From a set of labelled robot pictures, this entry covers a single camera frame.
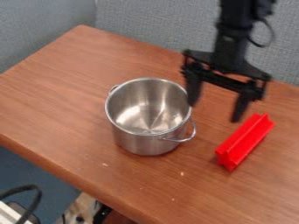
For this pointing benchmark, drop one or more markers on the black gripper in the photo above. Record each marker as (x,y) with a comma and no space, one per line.
(226,69)

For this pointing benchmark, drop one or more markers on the red plastic block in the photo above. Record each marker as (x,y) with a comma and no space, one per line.
(243,140)

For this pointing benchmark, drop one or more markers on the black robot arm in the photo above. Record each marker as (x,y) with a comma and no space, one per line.
(244,13)

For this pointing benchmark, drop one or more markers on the stainless steel metal pot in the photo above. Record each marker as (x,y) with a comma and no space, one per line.
(149,116)

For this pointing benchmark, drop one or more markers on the wooden table leg base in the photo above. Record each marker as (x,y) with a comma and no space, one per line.
(84,209)

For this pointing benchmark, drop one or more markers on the grey device under table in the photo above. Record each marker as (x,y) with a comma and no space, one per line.
(9,216)

